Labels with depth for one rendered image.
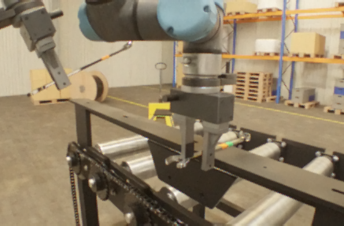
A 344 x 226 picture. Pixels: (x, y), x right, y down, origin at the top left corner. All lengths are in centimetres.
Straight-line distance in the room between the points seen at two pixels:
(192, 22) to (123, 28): 11
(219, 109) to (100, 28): 24
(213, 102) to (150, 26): 17
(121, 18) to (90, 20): 6
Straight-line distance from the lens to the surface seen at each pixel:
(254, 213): 82
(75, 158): 132
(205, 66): 45
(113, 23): 40
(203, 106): 45
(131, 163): 113
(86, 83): 727
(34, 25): 50
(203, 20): 33
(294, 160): 155
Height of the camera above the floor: 136
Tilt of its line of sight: 12 degrees down
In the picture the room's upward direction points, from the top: 1 degrees clockwise
